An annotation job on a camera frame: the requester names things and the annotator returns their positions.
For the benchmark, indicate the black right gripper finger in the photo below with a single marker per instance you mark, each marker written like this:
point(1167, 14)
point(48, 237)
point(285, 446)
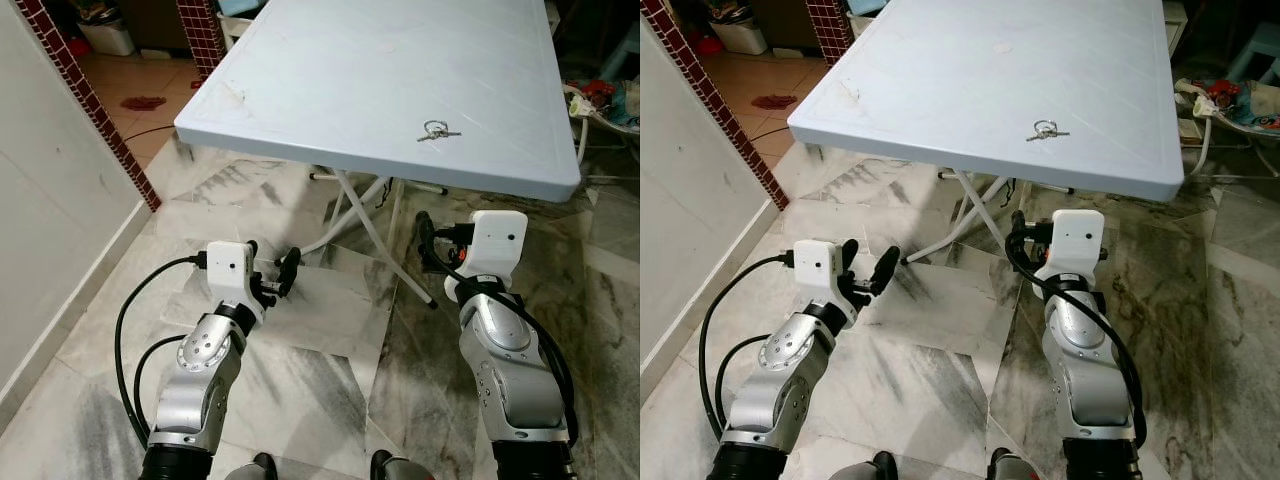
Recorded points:
point(1016, 232)
point(424, 235)

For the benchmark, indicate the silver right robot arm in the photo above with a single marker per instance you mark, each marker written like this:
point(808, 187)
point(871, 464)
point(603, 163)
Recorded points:
point(1090, 370)
point(515, 370)

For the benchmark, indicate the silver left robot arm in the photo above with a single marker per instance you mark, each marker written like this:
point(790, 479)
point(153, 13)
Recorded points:
point(195, 385)
point(778, 385)

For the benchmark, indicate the white plastic folding table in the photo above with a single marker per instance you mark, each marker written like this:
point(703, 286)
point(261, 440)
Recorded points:
point(990, 90)
point(380, 90)

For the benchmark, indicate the red cloth on floor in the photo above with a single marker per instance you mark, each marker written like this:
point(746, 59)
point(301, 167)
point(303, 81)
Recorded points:
point(143, 102)
point(773, 101)

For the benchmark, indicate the robot left leg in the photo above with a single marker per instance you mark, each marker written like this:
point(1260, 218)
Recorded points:
point(255, 468)
point(868, 468)

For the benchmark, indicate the robot leg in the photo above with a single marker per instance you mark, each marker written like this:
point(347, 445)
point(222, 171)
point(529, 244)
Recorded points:
point(868, 468)
point(255, 468)
point(1012, 468)
point(400, 468)

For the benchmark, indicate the white rack with colourful clutter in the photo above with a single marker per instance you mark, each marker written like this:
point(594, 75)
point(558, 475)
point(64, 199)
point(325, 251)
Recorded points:
point(600, 100)
point(1225, 100)

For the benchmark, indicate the robot right leg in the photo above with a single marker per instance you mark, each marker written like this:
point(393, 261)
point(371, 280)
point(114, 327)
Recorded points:
point(1012, 468)
point(400, 468)

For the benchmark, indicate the white plastic bin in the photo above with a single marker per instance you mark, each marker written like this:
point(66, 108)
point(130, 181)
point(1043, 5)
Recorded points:
point(108, 38)
point(740, 38)

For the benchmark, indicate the light blue plastic stool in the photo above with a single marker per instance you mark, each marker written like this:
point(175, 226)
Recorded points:
point(1258, 50)
point(626, 50)

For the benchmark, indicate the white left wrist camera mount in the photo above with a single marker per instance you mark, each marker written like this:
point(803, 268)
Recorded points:
point(818, 268)
point(228, 268)

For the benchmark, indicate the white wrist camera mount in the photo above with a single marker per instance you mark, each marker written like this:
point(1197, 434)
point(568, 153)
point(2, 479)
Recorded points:
point(1075, 245)
point(818, 268)
point(495, 245)
point(228, 268)

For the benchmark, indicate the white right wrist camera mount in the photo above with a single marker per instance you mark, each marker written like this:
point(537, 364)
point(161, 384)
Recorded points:
point(1075, 245)
point(495, 245)

